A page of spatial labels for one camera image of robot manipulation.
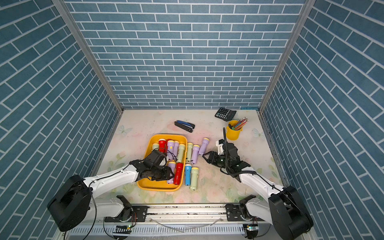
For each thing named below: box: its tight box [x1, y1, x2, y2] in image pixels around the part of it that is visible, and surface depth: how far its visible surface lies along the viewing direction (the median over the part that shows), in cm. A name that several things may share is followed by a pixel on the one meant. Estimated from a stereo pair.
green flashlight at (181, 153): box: [177, 143, 186, 163], surface depth 95 cm
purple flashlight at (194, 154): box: [190, 144, 200, 165], surface depth 95 cm
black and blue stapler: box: [174, 120, 196, 133], surface depth 111 cm
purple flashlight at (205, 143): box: [198, 137, 210, 156], surface depth 98 cm
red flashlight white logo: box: [158, 138, 167, 153], surface depth 98 cm
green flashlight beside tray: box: [185, 142, 194, 163], surface depth 95 cm
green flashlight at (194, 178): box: [190, 167, 199, 191], surface depth 85 cm
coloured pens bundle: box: [231, 116, 249, 131], surface depth 96 cm
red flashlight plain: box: [173, 162, 184, 185], surface depth 86 cm
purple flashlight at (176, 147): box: [173, 140, 180, 157], surface depth 96 cm
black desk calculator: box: [214, 107, 237, 122], surface depth 118 cm
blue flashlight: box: [185, 163, 192, 186], surface depth 84 cm
